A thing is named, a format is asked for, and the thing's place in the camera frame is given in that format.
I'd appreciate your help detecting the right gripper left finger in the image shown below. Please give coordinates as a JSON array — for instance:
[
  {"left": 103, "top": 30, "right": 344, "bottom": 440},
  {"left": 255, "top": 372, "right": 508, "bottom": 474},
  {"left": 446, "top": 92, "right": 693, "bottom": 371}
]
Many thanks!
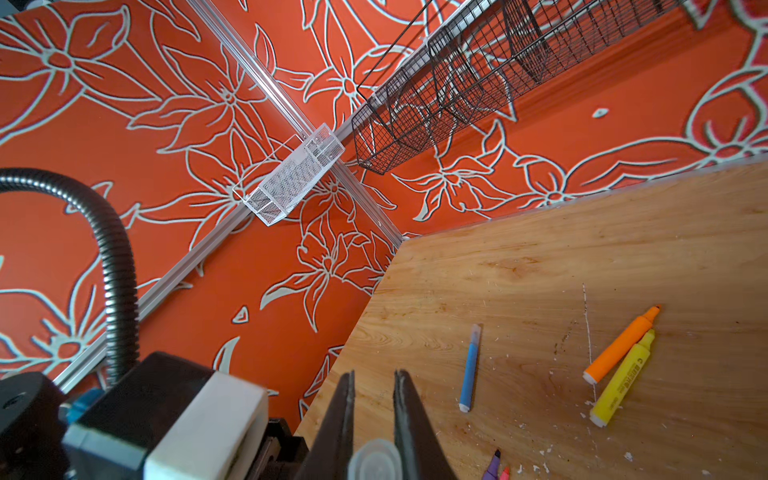
[{"left": 295, "top": 371, "right": 355, "bottom": 480}]

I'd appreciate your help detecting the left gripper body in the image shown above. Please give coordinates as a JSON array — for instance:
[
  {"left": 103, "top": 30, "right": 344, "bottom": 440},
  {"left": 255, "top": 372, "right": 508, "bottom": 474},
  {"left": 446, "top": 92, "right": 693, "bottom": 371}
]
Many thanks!
[{"left": 246, "top": 418, "right": 309, "bottom": 480}]

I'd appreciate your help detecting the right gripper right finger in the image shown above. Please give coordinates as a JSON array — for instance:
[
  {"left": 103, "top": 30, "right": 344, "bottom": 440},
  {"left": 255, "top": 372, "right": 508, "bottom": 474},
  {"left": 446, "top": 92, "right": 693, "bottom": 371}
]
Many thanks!
[{"left": 393, "top": 370, "right": 457, "bottom": 480}]

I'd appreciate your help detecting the clear pen cap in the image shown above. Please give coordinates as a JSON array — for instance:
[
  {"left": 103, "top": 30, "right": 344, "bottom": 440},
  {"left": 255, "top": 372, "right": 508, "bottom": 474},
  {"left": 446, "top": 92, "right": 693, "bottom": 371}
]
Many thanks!
[{"left": 347, "top": 439, "right": 403, "bottom": 480}]

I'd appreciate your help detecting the blue marker pen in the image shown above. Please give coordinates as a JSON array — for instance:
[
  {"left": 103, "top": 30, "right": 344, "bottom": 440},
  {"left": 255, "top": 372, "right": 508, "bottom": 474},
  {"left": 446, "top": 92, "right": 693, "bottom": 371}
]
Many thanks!
[{"left": 458, "top": 324, "right": 482, "bottom": 413}]

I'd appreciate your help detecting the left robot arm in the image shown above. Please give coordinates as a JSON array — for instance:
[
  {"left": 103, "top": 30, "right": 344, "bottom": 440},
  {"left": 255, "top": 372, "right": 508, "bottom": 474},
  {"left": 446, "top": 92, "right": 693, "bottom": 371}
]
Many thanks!
[{"left": 1, "top": 168, "right": 307, "bottom": 479}]

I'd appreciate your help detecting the purple marker pen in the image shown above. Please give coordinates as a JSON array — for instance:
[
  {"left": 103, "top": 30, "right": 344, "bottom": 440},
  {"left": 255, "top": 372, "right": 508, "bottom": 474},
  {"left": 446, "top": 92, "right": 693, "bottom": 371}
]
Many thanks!
[{"left": 481, "top": 449, "right": 501, "bottom": 480}]

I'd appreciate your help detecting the yellow highlighter pen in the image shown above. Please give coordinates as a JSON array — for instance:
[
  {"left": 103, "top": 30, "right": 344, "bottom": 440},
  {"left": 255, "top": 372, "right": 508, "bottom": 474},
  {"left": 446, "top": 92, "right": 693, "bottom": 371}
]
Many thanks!
[{"left": 589, "top": 329, "right": 656, "bottom": 428}]

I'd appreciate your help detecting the orange highlighter pen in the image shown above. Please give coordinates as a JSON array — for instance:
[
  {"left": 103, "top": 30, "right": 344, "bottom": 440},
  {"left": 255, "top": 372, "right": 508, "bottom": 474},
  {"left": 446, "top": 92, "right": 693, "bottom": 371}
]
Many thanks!
[{"left": 583, "top": 305, "right": 661, "bottom": 385}]

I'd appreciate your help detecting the white mesh basket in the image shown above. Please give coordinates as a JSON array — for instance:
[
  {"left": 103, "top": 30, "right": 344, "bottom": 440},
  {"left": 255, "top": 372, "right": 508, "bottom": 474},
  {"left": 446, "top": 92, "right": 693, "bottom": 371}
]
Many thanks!
[{"left": 239, "top": 124, "right": 345, "bottom": 226}]

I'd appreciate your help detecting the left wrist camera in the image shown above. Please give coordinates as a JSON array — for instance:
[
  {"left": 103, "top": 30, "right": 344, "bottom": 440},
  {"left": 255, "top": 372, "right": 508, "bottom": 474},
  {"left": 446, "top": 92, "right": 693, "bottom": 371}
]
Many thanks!
[{"left": 62, "top": 352, "right": 269, "bottom": 479}]

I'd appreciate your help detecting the black wire basket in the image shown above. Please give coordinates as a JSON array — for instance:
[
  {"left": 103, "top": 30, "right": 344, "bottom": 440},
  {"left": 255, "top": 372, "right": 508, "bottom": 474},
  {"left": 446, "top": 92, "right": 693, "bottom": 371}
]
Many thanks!
[{"left": 351, "top": 1, "right": 679, "bottom": 174}]

